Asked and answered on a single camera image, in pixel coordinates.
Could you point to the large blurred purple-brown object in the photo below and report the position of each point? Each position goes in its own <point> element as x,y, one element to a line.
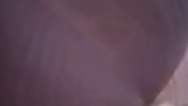
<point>82,53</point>

